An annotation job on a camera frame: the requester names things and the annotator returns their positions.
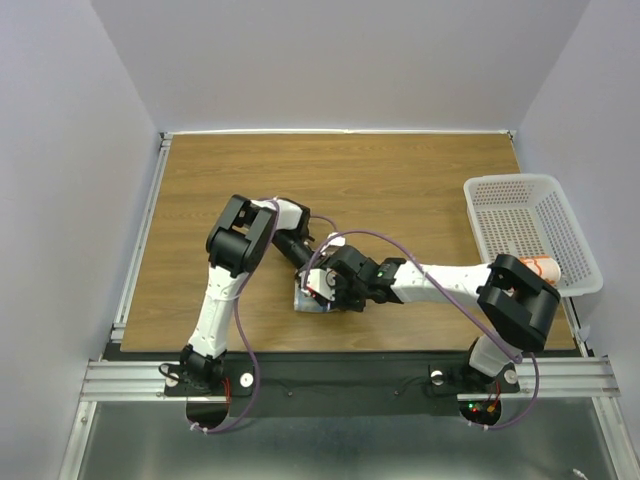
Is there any orange flower towel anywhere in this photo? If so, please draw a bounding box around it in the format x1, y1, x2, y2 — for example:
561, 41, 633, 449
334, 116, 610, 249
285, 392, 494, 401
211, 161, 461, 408
519, 255, 562, 287

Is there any white plastic basket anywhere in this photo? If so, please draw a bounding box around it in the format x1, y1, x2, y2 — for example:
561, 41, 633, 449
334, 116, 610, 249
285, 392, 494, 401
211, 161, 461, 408
463, 173, 603, 297

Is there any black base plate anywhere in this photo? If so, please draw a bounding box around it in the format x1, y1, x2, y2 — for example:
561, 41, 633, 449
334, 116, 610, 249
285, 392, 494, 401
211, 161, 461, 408
159, 351, 520, 423

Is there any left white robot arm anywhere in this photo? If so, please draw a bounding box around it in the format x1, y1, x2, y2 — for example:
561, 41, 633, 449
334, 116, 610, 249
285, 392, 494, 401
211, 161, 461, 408
159, 194, 312, 394

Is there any aluminium rail frame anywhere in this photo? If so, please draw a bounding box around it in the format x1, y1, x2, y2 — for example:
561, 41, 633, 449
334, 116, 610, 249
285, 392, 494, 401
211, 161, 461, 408
60, 133, 639, 479

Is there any lettered beige towel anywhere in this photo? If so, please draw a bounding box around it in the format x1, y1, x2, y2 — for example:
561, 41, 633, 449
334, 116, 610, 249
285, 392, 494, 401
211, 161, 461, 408
293, 280, 338, 314

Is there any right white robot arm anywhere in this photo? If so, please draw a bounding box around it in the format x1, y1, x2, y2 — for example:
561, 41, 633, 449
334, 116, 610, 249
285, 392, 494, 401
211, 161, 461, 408
302, 246, 562, 390

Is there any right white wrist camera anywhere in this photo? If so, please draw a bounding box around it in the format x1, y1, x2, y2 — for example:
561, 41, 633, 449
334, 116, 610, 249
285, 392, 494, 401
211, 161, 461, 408
299, 268, 336, 302

